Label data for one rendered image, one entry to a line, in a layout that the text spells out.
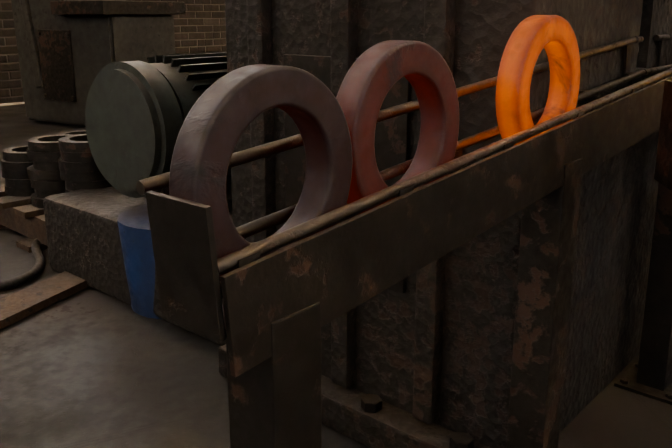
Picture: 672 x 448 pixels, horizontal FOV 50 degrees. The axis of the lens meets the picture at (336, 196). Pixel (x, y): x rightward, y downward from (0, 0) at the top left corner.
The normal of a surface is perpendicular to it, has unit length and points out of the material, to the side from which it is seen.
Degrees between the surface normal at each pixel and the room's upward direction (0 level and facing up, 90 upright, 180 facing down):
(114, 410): 0
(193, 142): 65
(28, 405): 0
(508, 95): 92
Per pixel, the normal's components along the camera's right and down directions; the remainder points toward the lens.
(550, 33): 0.76, 0.16
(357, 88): -0.55, -0.37
